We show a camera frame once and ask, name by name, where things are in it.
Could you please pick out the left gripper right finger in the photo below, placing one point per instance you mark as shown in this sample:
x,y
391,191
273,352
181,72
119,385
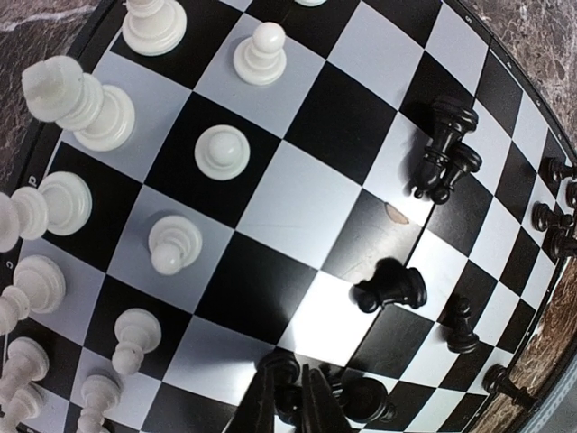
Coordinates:
x,y
320,409

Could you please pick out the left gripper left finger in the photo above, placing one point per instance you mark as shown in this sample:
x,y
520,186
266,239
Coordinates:
x,y
255,413

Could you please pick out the black piece edge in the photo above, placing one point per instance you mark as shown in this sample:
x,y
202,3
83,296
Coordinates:
x,y
496,381

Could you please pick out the black grey chess board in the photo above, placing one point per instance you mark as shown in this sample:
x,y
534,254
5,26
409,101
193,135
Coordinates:
x,y
326,196

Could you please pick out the black pawn lying centre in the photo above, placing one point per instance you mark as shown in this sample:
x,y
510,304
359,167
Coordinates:
x,y
391,283

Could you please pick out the black pawn standing centre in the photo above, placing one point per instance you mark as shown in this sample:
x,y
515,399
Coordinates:
x,y
462,339

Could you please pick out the white pawn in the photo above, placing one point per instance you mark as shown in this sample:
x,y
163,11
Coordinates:
x,y
222,152
260,59
174,243

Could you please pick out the white left bishop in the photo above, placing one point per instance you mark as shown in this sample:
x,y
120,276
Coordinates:
x,y
38,286

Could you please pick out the white king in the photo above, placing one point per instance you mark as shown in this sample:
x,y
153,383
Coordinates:
x,y
61,205

